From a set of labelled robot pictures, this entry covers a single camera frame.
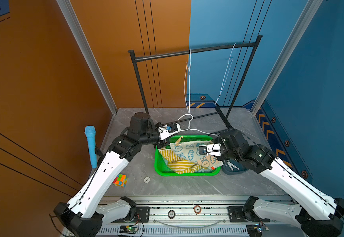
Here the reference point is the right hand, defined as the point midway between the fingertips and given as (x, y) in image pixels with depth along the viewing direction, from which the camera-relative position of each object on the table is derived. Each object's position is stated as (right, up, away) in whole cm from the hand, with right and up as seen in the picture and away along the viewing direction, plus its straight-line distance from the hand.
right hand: (214, 139), depth 71 cm
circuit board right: (+19, -43, -1) cm, 47 cm away
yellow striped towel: (-17, -14, +7) cm, 23 cm away
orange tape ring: (-6, -37, +5) cm, 37 cm away
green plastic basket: (-27, -19, +17) cm, 38 cm away
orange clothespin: (-18, -1, -2) cm, 18 cm away
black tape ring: (-20, -38, +4) cm, 43 cm away
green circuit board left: (-42, -43, 0) cm, 60 cm away
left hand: (-19, +5, -4) cm, 20 cm away
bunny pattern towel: (-12, -6, +6) cm, 15 cm away
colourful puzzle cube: (-49, -24, +10) cm, 56 cm away
